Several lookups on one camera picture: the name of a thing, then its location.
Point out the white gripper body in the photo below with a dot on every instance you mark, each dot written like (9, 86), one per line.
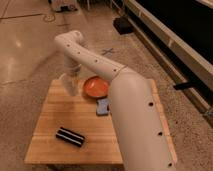
(73, 71)

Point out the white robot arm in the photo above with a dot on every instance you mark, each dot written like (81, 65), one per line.
(138, 127)

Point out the orange ceramic bowl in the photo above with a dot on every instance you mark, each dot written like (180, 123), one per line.
(96, 87)

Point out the blue sponge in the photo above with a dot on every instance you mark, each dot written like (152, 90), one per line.
(102, 107)

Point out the wooden folding table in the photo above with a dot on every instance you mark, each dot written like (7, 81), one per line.
(76, 113)

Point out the black white striped box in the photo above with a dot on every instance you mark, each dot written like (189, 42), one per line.
(70, 136)

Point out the white equipment box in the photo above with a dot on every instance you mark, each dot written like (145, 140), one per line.
(63, 5)

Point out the black floor object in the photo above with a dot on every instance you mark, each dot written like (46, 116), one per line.
(122, 25)

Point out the long white rail frame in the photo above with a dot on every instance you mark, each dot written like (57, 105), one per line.
(192, 59)

